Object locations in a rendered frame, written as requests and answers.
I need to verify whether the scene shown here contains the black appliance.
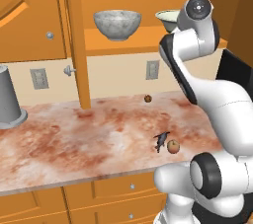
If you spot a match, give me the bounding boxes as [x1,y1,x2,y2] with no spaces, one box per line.
[215,47,253,92]

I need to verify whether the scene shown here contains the pale green bowl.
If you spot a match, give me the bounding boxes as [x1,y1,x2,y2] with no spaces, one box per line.
[154,9,182,35]

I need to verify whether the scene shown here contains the silver open door knob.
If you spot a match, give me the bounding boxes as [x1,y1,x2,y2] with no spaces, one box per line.
[63,64,77,77]

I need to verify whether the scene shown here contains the orange lower cupboard door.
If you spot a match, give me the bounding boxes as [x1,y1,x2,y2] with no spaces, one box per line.
[0,187,71,224]

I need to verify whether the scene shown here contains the open orange cupboard door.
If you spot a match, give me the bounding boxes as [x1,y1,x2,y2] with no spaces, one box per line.
[62,0,92,111]

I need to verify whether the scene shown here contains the closed orange cupboard door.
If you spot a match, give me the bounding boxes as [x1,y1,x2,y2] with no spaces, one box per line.
[0,0,68,64]

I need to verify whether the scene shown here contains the grey wall socket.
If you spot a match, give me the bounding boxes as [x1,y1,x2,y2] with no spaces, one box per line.
[145,59,160,81]
[30,67,50,91]

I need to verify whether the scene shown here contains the orange drawer front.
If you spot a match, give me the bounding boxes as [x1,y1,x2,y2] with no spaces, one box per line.
[67,193,168,224]
[63,171,160,210]

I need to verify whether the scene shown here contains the grey marbled bowl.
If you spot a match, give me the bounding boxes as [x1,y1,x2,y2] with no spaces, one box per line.
[93,9,142,42]

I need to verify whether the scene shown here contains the grey cylindrical appliance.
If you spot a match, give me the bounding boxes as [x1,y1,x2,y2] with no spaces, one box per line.
[0,64,29,130]

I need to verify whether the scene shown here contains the orange cupboard shelf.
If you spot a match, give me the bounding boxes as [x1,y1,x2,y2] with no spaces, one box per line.
[83,25,229,57]

